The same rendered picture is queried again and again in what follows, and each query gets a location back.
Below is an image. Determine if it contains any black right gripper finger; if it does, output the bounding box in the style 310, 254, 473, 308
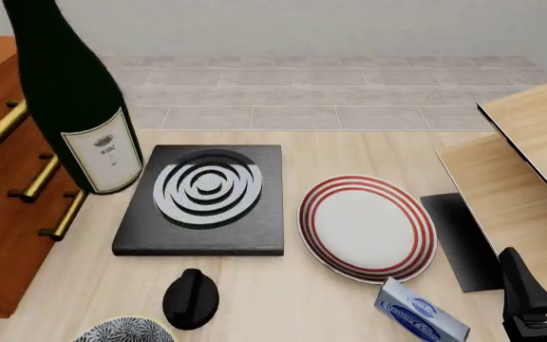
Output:
498, 245, 547, 316

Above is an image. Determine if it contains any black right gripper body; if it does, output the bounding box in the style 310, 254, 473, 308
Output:
502, 313, 547, 342

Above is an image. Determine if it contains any dark green wine bottle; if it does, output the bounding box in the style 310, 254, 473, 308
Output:
1, 0, 145, 197

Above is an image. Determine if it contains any pale wooden rack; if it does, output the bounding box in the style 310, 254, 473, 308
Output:
419, 74, 547, 297

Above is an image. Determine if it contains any blue-white cream cheese box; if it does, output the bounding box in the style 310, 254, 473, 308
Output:
373, 276, 472, 342

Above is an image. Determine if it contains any white plate with red rings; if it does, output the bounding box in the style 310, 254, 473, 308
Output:
296, 174, 439, 286

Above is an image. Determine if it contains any round black stove knob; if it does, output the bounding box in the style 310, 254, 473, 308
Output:
161, 268, 221, 331

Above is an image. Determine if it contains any flat black stove plate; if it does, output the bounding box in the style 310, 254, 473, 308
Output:
111, 143, 286, 258

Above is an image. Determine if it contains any black-white patterned bowl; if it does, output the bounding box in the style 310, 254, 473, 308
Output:
70, 314, 178, 342

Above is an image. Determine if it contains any brass cabinet handle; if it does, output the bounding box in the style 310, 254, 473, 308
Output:
37, 189, 89, 243
0, 99, 30, 151
7, 153, 63, 205

